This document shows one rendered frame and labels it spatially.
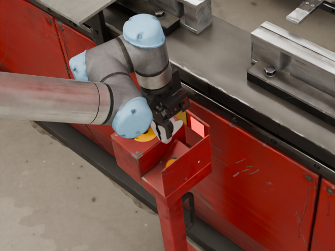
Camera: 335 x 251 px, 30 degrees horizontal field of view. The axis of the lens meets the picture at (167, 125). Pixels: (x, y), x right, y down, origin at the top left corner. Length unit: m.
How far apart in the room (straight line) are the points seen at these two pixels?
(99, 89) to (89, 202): 1.38
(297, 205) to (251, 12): 1.69
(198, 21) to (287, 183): 0.47
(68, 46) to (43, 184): 0.72
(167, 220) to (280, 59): 0.58
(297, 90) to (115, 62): 0.48
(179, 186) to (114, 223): 0.85
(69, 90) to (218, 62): 0.61
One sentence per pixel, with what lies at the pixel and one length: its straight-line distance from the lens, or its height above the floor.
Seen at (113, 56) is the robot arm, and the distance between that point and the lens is 1.20.
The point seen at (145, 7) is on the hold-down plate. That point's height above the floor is 0.90.
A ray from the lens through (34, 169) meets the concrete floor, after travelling 2.60.
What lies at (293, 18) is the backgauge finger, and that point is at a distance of 1.51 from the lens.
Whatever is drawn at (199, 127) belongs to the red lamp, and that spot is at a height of 0.81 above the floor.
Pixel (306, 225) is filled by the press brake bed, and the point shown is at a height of 0.55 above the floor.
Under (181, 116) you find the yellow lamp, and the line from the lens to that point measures 1.55.
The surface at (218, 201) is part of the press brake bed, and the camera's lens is 1.91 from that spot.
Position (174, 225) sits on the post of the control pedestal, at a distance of 1.81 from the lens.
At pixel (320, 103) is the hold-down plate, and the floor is 0.90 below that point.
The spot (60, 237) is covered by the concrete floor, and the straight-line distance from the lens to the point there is 2.37.
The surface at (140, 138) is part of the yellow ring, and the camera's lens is 1.55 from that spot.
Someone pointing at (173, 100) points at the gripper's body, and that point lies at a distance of 1.35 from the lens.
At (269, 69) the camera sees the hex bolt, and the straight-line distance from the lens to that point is 1.50.
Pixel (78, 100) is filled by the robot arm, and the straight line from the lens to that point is 1.06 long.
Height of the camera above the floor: 1.94
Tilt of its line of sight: 48 degrees down
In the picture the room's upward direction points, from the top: 8 degrees counter-clockwise
